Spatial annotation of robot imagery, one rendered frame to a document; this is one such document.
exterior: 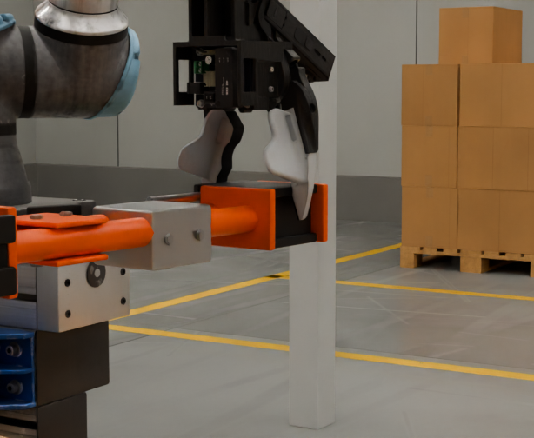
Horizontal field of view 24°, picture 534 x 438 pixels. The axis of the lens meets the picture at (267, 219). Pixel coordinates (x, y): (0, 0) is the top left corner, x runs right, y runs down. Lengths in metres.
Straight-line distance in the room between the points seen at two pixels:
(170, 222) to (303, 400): 3.55
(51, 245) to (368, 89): 10.71
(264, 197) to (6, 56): 0.62
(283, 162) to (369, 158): 10.52
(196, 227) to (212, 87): 0.14
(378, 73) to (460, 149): 3.33
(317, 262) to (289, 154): 3.32
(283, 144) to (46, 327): 0.52
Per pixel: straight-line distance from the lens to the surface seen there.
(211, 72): 1.04
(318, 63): 1.12
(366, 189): 11.41
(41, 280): 1.47
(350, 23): 11.63
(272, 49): 1.04
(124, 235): 0.91
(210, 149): 1.09
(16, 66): 1.57
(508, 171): 8.16
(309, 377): 4.44
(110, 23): 1.58
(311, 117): 1.04
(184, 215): 0.95
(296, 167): 1.04
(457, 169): 8.29
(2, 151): 1.57
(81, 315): 1.49
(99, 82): 1.59
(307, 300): 4.39
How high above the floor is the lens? 1.18
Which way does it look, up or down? 6 degrees down
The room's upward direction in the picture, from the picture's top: straight up
